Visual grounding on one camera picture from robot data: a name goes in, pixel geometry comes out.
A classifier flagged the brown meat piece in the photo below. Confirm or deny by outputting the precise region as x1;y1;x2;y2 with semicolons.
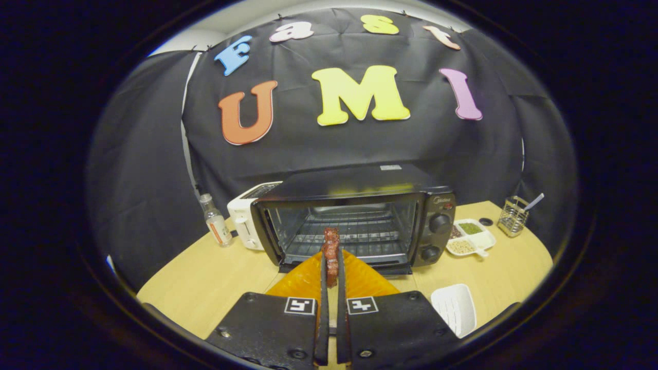
321;227;341;287

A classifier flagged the black backdrop cloth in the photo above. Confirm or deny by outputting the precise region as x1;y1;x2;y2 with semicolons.
87;8;579;288

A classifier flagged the white divided condiment dish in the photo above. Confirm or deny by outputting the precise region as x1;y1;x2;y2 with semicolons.
446;219;497;258

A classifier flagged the white rectangular tray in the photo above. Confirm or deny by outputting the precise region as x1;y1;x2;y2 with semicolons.
431;284;478;339

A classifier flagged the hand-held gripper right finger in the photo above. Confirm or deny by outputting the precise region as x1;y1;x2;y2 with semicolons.
337;249;461;370

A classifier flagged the black toaster oven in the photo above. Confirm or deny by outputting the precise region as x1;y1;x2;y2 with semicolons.
250;163;457;278

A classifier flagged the white pop-up toaster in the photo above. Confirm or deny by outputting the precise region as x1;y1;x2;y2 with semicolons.
227;181;283;251

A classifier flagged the clear glass bottle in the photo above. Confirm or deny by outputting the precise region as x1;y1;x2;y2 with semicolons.
199;194;233;248

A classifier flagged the metal wire utensil holder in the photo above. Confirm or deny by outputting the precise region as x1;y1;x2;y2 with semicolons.
497;196;530;238

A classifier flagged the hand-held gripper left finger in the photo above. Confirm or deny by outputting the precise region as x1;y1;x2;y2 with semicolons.
206;250;331;370

